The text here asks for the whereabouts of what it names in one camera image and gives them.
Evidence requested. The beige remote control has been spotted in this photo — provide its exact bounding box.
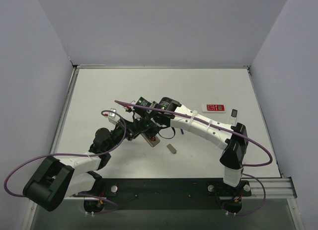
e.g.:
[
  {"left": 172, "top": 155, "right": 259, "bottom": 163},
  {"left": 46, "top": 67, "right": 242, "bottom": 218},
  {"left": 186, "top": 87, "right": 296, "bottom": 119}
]
[{"left": 141, "top": 133, "right": 160, "bottom": 148}]

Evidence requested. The beige battery cover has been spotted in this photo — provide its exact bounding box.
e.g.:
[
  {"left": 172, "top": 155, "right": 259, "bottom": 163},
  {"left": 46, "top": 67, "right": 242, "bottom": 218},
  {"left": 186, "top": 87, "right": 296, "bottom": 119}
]
[{"left": 166, "top": 144, "right": 177, "bottom": 154}]

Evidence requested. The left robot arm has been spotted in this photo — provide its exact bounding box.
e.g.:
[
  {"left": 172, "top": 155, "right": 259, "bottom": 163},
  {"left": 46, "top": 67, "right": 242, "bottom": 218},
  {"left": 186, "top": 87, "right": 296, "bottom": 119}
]
[{"left": 22, "top": 119, "right": 137, "bottom": 212}]

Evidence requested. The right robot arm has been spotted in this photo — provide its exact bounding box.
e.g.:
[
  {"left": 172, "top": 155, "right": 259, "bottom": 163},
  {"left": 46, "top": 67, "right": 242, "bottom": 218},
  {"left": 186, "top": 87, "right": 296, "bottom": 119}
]
[{"left": 132, "top": 97, "right": 248, "bottom": 187}]

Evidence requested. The red white remote control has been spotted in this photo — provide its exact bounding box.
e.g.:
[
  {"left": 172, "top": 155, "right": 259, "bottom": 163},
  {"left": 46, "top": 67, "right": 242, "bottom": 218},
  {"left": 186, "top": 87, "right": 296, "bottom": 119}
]
[{"left": 202, "top": 104, "right": 226, "bottom": 113}]

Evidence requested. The slim white remote control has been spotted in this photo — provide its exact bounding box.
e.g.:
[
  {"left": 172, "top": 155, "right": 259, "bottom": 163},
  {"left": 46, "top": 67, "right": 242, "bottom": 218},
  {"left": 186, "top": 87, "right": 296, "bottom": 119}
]
[{"left": 229, "top": 109, "right": 238, "bottom": 126}]

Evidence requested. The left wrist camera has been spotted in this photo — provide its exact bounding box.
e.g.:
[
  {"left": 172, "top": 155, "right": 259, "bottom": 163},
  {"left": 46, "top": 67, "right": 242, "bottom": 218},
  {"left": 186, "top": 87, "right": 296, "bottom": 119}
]
[{"left": 107, "top": 108, "right": 118, "bottom": 125}]

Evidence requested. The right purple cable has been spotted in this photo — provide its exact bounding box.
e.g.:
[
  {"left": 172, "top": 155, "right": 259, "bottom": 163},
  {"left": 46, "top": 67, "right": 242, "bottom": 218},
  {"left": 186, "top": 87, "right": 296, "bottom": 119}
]
[{"left": 114, "top": 100, "right": 273, "bottom": 167}]

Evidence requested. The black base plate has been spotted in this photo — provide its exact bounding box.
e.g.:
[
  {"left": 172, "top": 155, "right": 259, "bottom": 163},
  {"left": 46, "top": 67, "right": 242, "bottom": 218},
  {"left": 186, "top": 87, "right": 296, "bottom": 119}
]
[{"left": 83, "top": 178, "right": 251, "bottom": 213}]

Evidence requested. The aluminium frame rail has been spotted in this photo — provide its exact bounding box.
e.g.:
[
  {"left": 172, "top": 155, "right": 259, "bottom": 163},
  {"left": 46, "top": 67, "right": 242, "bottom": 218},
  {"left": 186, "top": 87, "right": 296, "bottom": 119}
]
[{"left": 243, "top": 177, "right": 298, "bottom": 199}]

